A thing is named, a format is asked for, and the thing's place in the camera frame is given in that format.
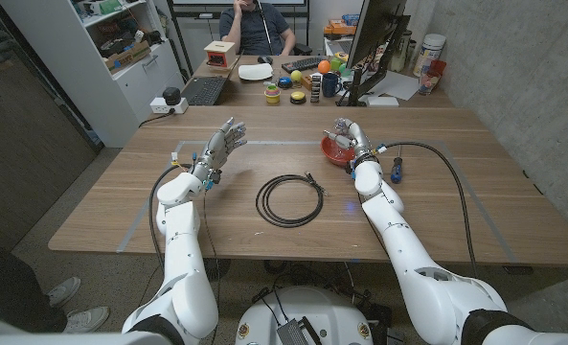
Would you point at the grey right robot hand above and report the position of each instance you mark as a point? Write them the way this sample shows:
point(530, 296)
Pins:
point(357, 139)

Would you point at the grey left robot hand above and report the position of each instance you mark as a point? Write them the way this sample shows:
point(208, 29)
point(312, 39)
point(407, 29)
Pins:
point(219, 146)

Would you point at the clear plastic bottle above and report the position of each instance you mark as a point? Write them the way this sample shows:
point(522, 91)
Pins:
point(343, 127)

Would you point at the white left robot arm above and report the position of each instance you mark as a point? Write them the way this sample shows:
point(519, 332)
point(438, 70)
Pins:
point(183, 259)

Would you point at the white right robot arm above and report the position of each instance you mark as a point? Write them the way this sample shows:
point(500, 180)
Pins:
point(408, 254)

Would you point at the red bowl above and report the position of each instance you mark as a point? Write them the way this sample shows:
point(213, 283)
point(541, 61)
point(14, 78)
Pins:
point(333, 154)

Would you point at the small white flat box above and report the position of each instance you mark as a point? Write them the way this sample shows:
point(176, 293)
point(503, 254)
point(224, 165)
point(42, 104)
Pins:
point(381, 101)

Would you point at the black laptop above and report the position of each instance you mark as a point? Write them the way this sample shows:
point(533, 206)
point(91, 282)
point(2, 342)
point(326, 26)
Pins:
point(204, 90)

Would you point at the dark blue mug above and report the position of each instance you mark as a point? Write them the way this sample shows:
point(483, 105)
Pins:
point(330, 85)

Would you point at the white paper sheets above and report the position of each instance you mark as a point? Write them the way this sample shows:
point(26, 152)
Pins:
point(396, 86)

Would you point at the black striped block stack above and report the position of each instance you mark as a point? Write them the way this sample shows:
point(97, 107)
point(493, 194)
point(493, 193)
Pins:
point(315, 88)

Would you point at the black round plug adapter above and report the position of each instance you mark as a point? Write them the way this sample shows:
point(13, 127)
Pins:
point(171, 95)

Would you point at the yellow push button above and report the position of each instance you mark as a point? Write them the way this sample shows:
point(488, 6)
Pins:
point(298, 97)

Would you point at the white power strip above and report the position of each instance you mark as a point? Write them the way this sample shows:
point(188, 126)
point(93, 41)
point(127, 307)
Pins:
point(156, 106)

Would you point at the green toy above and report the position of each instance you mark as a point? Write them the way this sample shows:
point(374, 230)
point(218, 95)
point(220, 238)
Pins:
point(337, 63)

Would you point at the orange ball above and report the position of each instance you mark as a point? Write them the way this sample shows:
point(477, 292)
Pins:
point(324, 66)

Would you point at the white oval plate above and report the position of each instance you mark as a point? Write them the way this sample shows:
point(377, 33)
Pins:
point(255, 72)

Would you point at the yellow ball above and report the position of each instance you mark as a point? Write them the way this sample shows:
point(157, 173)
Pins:
point(296, 75)

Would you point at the blue push button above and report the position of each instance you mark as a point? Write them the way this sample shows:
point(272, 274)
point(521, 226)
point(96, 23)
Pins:
point(285, 82)

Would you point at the white and red wooden box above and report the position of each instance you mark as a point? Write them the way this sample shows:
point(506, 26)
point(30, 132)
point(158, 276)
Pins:
point(219, 53)

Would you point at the black keyboard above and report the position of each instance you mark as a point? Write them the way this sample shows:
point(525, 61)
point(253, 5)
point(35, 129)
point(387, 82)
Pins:
point(302, 64)

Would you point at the black computer mouse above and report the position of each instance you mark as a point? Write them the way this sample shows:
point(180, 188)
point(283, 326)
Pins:
point(265, 60)

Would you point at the black computer monitor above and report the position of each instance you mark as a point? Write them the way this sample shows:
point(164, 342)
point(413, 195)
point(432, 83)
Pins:
point(374, 29)

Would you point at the white canister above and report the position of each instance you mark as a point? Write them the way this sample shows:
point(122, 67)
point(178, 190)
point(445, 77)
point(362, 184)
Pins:
point(428, 52)

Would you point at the orange box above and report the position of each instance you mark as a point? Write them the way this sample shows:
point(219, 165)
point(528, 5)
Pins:
point(338, 28)

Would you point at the seated person in dark shirt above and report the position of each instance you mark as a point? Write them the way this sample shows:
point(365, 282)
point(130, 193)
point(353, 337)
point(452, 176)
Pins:
point(257, 29)

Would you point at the cardboard box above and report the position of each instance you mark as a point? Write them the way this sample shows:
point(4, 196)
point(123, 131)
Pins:
point(128, 56)

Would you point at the white shelf cabinet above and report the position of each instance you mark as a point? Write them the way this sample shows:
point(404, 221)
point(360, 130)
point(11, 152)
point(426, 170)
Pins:
point(97, 91)

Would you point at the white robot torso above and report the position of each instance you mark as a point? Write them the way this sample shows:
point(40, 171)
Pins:
point(331, 316)

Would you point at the grey sneaker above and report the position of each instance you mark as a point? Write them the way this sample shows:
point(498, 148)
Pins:
point(64, 291)
point(87, 320)

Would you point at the dark leg of standing person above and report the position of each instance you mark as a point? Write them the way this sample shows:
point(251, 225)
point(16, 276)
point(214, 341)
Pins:
point(6, 282)

